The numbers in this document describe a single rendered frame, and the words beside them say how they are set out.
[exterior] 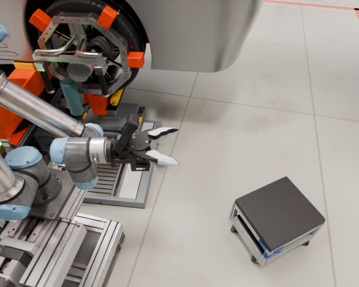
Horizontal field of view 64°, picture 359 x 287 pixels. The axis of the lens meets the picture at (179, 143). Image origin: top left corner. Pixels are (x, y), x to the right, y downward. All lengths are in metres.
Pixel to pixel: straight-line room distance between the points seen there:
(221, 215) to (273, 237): 0.50
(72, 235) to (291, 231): 1.13
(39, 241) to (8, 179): 0.35
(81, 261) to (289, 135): 1.92
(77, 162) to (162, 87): 2.29
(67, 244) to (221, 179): 1.33
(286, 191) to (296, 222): 0.21
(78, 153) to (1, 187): 0.30
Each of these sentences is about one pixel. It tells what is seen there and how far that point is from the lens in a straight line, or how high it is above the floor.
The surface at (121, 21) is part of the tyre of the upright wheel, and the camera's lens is 1.85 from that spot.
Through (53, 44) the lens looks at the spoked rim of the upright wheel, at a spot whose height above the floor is 0.89.
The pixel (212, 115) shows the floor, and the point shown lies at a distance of 2.73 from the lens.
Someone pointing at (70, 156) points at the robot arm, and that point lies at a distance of 0.83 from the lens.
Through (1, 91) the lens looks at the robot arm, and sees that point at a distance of 0.92.
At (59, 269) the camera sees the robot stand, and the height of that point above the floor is 0.73.
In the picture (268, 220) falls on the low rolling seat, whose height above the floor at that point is 0.34.
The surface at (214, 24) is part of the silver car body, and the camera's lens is 1.78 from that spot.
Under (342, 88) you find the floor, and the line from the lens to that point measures 3.47.
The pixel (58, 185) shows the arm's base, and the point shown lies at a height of 0.85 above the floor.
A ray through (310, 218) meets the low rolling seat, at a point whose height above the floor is 0.34.
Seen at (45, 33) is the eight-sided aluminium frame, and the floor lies 1.01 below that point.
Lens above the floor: 1.83
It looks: 48 degrees down
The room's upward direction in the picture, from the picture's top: straight up
